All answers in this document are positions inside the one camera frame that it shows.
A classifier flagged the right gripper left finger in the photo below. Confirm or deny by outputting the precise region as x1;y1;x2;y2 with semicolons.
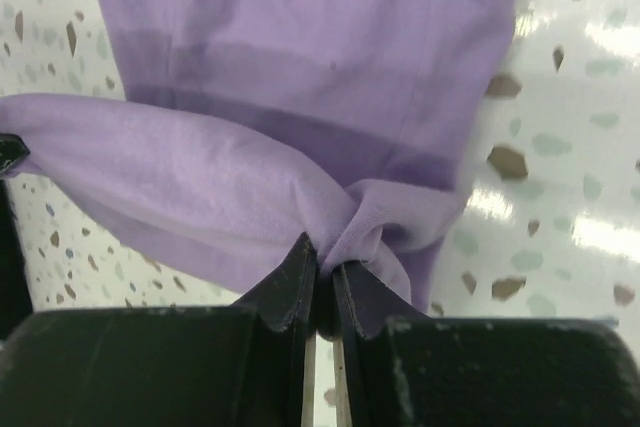
1;236;317;426

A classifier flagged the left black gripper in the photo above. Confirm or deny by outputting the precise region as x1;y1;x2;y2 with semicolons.
0;133;33;342

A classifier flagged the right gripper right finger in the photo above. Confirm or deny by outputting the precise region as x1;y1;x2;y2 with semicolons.
332;263;639;426

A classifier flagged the purple t shirt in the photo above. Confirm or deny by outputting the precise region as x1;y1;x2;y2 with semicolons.
1;0;515;310

